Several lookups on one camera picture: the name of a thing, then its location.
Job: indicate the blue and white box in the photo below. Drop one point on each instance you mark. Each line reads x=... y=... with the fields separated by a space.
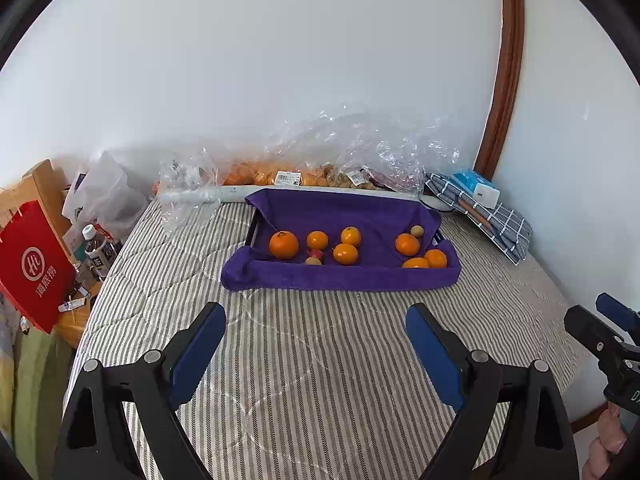
x=467 y=180

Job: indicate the crumpled clear plastic bag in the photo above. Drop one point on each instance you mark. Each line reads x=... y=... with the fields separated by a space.
x=190 y=185

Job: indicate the yellow green cloth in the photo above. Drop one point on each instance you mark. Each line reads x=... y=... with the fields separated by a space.
x=30 y=385

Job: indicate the plastic bottle with dark label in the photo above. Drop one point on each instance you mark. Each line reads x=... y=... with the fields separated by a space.
x=95 y=252

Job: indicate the large orange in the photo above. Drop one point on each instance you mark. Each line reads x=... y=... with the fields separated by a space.
x=346 y=254

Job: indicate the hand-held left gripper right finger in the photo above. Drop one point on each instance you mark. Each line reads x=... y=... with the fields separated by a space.
x=432 y=355

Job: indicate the tray with purple towel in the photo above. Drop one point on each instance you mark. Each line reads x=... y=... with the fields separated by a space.
x=350 y=277

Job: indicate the clear bag of brown fruit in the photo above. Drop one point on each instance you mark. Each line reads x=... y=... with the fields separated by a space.
x=350 y=180

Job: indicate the small red apple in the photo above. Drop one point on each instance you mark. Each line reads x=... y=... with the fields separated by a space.
x=315 y=253

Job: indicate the white plastic bag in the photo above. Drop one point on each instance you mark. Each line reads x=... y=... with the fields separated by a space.
x=100 y=190

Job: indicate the grey checkered cloth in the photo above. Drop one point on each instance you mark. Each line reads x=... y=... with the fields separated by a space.
x=505 y=230

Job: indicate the wooden nightstand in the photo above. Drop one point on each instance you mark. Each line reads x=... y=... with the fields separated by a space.
x=75 y=322

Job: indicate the red paper bag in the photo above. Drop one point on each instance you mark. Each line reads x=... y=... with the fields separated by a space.
x=35 y=270

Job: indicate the brown kiwi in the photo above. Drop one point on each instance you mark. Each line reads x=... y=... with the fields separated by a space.
x=417 y=230
x=313 y=261

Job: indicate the brown wooden arch frame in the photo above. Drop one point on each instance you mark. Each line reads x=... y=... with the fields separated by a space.
x=510 y=60

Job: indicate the clear bag of oranges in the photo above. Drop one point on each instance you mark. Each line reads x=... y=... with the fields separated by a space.
x=265 y=176

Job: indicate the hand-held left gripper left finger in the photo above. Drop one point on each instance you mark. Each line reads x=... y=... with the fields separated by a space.
x=197 y=355

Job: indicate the person's right hand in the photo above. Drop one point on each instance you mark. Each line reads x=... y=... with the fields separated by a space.
x=602 y=442

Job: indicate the oval orange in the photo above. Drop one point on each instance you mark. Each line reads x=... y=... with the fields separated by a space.
x=415 y=263

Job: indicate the wooden chair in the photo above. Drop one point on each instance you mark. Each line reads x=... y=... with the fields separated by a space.
x=42 y=180

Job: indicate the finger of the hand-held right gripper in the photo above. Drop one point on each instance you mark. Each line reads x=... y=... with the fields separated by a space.
x=617 y=311
x=587 y=327

